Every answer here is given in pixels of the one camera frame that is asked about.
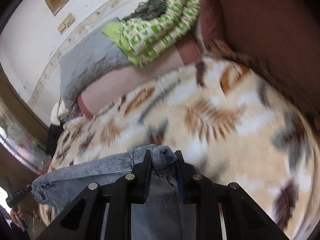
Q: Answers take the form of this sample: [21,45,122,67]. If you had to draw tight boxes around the blue denim pants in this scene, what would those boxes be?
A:
[32,144,196,239]

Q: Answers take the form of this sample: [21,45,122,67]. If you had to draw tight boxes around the person left hand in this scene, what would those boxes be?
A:
[10,204,28,228]

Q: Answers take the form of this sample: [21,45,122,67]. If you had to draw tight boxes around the glass panel wooden door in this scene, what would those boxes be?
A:
[1,69,51,175]

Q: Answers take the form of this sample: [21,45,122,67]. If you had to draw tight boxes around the leaf pattern beige blanket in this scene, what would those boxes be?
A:
[49,49,319,239]

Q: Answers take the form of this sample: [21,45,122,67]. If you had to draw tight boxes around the black cloth beside sofa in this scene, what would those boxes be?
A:
[45,124,64,158]

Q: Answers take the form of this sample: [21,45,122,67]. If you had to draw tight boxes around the white crumpled cloth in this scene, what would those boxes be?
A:
[50,97,66,126]

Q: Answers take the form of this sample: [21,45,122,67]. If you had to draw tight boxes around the grey quilted pillow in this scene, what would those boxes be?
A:
[60,17,129,108]

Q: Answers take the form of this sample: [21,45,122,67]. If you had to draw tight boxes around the green checkered folded blanket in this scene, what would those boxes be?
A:
[103,0,201,67]

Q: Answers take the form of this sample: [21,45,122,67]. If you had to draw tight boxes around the dark grey crumpled cloth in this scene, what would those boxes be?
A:
[122,0,167,21]

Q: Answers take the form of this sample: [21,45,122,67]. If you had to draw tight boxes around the beige wall switch plate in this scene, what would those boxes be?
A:
[57,13,75,34]

